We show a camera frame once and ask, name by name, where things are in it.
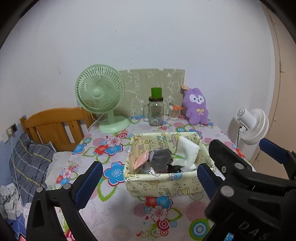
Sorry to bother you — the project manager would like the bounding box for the white paper towel roll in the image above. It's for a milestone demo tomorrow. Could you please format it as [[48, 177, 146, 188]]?
[[171, 136, 200, 172]]

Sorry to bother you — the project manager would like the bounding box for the dark grey sock bundle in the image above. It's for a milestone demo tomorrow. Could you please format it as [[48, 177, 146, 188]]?
[[149, 149, 173, 173]]

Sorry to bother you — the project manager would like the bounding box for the black plastic bag bundle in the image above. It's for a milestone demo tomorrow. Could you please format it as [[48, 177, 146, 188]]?
[[165, 164, 183, 173]]

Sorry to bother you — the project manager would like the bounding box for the clear zip bag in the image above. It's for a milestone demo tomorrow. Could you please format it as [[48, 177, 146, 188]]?
[[135, 163, 156, 174]]

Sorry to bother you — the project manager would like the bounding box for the white desk fan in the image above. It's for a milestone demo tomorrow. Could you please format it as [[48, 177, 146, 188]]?
[[236, 108, 269, 146]]

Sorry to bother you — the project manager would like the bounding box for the yellow cartoon fabric storage box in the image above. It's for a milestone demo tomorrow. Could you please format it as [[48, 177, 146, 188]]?
[[123, 132, 216, 197]]

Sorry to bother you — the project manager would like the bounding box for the grey plaid pillow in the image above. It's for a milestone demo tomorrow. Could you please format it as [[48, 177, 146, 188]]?
[[9, 133, 56, 205]]

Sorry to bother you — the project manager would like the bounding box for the purple plush bunny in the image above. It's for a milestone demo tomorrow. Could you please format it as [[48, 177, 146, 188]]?
[[183, 87, 209, 125]]

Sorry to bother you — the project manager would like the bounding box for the cotton swab jar orange lid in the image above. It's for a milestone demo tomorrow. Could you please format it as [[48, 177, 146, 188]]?
[[169, 104, 183, 120]]

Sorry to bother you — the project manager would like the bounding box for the glass mason jar mug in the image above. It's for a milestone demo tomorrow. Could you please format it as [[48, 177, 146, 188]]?
[[143, 96, 164, 126]]

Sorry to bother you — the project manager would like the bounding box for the wooden bed headboard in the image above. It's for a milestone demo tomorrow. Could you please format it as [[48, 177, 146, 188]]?
[[20, 107, 95, 151]]

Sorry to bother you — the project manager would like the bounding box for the green cup on jar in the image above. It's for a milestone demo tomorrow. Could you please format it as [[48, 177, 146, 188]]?
[[151, 87, 162, 99]]

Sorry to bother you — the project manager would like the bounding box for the green desk fan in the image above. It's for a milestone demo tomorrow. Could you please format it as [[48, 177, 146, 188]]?
[[75, 64, 130, 133]]

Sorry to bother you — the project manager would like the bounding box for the wall power socket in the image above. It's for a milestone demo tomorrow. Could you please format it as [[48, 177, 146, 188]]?
[[6, 123, 18, 138]]

